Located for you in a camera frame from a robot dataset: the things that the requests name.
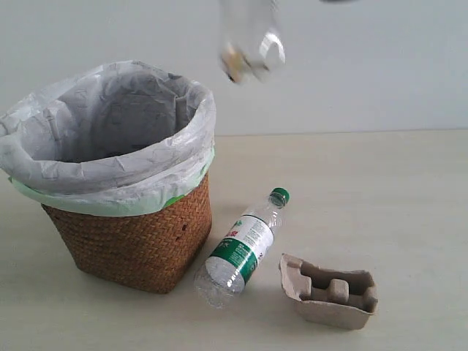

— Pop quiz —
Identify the clear bottle green label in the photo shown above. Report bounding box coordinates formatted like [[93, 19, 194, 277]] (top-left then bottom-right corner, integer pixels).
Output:
[[194, 187, 290, 309]]

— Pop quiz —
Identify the clear bottle red label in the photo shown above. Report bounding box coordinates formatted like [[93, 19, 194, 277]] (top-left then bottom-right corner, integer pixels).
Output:
[[219, 0, 286, 84]]

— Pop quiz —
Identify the grey cardboard pulp tray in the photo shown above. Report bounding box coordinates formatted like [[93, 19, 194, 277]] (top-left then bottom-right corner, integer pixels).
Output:
[[279, 254, 378, 331]]

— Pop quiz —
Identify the white plastic bin liner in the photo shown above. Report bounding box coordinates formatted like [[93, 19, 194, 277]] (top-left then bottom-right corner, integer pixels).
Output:
[[1, 61, 216, 217]]

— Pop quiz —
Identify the woven wicker waste basket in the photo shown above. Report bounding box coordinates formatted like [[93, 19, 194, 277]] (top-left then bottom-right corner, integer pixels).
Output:
[[42, 176, 212, 294]]

